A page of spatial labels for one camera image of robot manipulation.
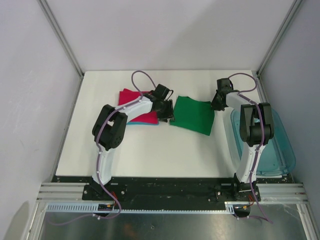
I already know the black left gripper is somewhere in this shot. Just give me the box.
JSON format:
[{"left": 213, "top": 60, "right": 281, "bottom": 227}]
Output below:
[{"left": 154, "top": 99, "right": 175, "bottom": 123}]

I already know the green t shirt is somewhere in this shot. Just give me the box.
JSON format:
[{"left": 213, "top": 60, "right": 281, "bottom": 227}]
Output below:
[{"left": 169, "top": 95, "right": 215, "bottom": 136}]

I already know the blue t shirt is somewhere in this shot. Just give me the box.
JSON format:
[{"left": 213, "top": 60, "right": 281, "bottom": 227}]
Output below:
[{"left": 127, "top": 117, "right": 159, "bottom": 126}]

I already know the red t shirt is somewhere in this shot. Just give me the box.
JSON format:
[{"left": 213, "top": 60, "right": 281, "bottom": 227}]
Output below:
[{"left": 116, "top": 88, "right": 158, "bottom": 124}]

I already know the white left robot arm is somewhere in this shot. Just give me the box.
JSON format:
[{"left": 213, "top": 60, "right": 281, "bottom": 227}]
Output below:
[{"left": 92, "top": 95, "right": 174, "bottom": 200}]

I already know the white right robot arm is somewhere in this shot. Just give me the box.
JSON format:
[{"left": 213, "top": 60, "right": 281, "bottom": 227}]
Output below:
[{"left": 211, "top": 90, "right": 274, "bottom": 201}]

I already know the teal plastic bin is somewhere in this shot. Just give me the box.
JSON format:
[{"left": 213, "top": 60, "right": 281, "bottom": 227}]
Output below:
[{"left": 225, "top": 109, "right": 296, "bottom": 178}]

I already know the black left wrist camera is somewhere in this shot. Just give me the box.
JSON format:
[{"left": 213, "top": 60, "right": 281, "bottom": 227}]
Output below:
[{"left": 152, "top": 84, "right": 174, "bottom": 100}]

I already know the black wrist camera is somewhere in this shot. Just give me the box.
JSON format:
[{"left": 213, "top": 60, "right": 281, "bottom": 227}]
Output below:
[
  {"left": 216, "top": 78, "right": 234, "bottom": 92},
  {"left": 152, "top": 84, "right": 174, "bottom": 100}
]

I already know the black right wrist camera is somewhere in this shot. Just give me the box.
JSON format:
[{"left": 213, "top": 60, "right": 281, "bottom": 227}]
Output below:
[{"left": 216, "top": 78, "right": 234, "bottom": 92}]

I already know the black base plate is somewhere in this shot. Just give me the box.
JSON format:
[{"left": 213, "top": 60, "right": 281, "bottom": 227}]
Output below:
[{"left": 82, "top": 177, "right": 261, "bottom": 211}]

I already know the white slotted cable duct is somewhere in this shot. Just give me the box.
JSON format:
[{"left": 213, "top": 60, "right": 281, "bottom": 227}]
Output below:
[{"left": 44, "top": 201, "right": 251, "bottom": 215}]

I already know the aluminium front rail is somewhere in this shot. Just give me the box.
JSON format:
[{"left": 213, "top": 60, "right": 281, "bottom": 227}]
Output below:
[{"left": 36, "top": 182, "right": 308, "bottom": 204}]

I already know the right aluminium frame post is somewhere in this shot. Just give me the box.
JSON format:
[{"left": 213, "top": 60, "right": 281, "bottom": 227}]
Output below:
[{"left": 256, "top": 0, "right": 305, "bottom": 77}]

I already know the aluminium frame post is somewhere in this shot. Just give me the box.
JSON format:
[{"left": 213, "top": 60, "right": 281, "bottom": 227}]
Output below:
[
  {"left": 37, "top": 0, "right": 84, "bottom": 79},
  {"left": 256, "top": 0, "right": 305, "bottom": 77}
]

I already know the left aluminium frame post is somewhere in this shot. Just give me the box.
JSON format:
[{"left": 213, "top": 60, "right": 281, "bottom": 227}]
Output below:
[{"left": 37, "top": 0, "right": 84, "bottom": 79}]

